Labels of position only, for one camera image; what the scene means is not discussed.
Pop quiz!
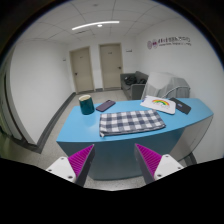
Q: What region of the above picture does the long ceiling light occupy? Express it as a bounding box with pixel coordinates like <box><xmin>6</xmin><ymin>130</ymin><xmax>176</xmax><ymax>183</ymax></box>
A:
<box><xmin>72</xmin><ymin>20</ymin><xmax>120</xmax><ymax>31</ymax></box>

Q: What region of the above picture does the blue white checkered towel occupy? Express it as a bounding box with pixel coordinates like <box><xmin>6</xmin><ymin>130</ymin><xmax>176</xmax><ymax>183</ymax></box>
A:
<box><xmin>99</xmin><ymin>110</ymin><xmax>166</xmax><ymax>137</ymax></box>

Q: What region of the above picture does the left beige door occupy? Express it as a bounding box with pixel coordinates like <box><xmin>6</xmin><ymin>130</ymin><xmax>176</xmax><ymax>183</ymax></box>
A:
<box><xmin>70</xmin><ymin>47</ymin><xmax>94</xmax><ymax>93</ymax></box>

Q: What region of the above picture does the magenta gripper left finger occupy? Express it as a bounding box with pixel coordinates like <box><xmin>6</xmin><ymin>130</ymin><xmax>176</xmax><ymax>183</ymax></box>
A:
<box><xmin>47</xmin><ymin>145</ymin><xmax>95</xmax><ymax>187</ymax></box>

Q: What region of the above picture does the black bag on sofa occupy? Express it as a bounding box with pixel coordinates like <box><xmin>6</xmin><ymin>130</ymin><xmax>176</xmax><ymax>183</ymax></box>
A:
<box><xmin>124</xmin><ymin>76</ymin><xmax>137</xmax><ymax>86</ymax></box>

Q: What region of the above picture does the grey covered chair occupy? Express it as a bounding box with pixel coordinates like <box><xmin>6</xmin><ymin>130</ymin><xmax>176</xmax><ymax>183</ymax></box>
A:
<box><xmin>141</xmin><ymin>72</ymin><xmax>190</xmax><ymax>99</ymax></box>

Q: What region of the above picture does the purple smartphone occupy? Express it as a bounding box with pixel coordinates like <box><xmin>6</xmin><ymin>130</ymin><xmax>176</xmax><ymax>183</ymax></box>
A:
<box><xmin>96</xmin><ymin>100</ymin><xmax>115</xmax><ymax>112</ymax></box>

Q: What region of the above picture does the wall logo sign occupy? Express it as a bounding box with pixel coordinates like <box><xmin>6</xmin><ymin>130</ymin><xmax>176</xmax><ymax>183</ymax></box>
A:
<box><xmin>147</xmin><ymin>36</ymin><xmax>191</xmax><ymax>50</ymax></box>

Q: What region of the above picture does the beige door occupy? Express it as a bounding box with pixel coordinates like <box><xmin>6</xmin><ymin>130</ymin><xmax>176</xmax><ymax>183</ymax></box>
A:
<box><xmin>100</xmin><ymin>44</ymin><xmax>122</xmax><ymax>89</ymax></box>
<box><xmin>70</xmin><ymin>47</ymin><xmax>94</xmax><ymax>93</ymax></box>

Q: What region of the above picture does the dark green mug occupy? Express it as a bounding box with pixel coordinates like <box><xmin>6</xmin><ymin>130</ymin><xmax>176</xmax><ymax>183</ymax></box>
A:
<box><xmin>79</xmin><ymin>95</ymin><xmax>94</xmax><ymax>115</ymax></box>

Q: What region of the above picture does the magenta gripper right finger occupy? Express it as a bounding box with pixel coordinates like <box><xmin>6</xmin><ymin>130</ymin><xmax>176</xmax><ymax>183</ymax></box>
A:
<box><xmin>134</xmin><ymin>144</ymin><xmax>183</xmax><ymax>184</ymax></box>

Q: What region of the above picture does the right beige door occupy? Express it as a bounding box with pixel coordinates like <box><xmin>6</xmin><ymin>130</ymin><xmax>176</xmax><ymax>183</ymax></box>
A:
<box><xmin>100</xmin><ymin>44</ymin><xmax>122</xmax><ymax>89</ymax></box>

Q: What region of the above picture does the white rainbow picture book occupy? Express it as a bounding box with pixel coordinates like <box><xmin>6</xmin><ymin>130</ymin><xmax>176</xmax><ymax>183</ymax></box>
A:
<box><xmin>140</xmin><ymin>96</ymin><xmax>176</xmax><ymax>114</ymax></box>

